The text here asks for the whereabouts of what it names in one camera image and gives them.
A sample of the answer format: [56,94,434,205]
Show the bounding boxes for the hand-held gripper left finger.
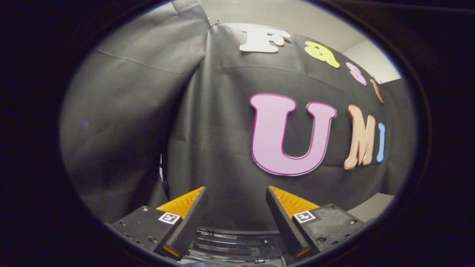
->
[110,186,209,260]

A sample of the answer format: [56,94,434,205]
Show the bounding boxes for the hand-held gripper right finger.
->
[266,185,366,259]

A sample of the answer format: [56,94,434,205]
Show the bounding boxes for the black backdrop cloth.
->
[59,0,417,232]

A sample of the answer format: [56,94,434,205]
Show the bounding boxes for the beige cabinet with dark top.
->
[347,193,395,223]

